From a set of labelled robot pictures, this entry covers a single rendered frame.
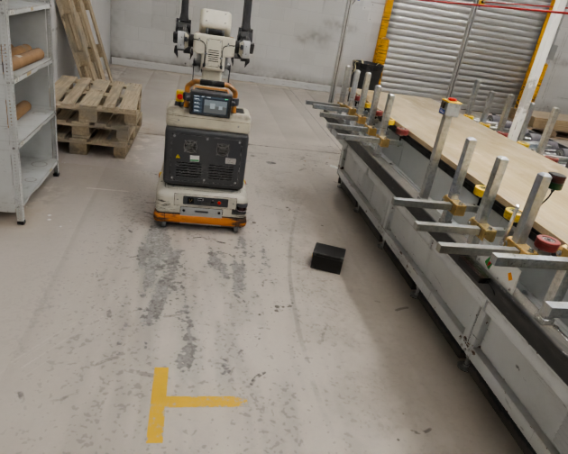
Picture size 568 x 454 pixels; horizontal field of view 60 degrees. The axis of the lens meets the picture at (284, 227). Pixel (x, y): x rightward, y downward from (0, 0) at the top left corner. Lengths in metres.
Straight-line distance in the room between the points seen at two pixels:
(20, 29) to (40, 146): 0.84
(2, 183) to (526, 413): 3.04
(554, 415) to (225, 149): 2.33
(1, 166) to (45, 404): 1.66
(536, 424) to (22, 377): 2.08
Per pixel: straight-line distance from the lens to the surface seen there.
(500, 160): 2.09
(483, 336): 2.58
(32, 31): 4.07
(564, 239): 2.08
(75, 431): 2.10
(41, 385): 2.29
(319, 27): 9.62
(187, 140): 3.28
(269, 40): 9.48
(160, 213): 3.39
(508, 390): 2.44
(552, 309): 1.39
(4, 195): 3.46
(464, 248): 1.82
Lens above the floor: 1.55
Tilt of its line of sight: 25 degrees down
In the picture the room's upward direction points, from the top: 10 degrees clockwise
